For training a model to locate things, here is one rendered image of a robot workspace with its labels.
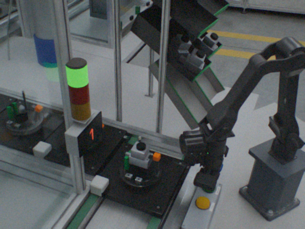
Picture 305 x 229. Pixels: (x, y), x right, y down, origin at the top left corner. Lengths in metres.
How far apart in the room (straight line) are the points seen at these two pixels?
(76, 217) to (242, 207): 0.54
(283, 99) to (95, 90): 1.00
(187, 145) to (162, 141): 0.34
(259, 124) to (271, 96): 1.84
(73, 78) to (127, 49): 1.28
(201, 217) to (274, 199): 0.26
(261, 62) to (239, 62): 3.01
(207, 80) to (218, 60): 2.37
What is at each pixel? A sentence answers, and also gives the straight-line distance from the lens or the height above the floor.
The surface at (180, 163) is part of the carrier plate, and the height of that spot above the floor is 0.97.
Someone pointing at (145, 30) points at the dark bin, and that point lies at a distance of 1.30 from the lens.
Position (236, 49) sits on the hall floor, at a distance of 4.22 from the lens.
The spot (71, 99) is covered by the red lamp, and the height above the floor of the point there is 1.32.
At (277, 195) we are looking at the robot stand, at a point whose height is 0.96.
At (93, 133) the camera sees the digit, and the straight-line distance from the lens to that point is 1.03.
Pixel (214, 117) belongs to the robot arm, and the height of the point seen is 1.25.
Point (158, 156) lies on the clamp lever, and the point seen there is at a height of 1.08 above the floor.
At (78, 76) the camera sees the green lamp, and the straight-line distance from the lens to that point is 0.91.
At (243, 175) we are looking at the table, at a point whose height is 0.86.
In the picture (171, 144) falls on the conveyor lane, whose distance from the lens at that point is 1.36.
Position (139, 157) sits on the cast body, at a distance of 1.16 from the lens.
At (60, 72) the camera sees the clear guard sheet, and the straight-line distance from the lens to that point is 0.92.
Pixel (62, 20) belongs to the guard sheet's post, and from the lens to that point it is 0.87.
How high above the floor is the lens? 1.86
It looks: 37 degrees down
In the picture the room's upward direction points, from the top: 2 degrees clockwise
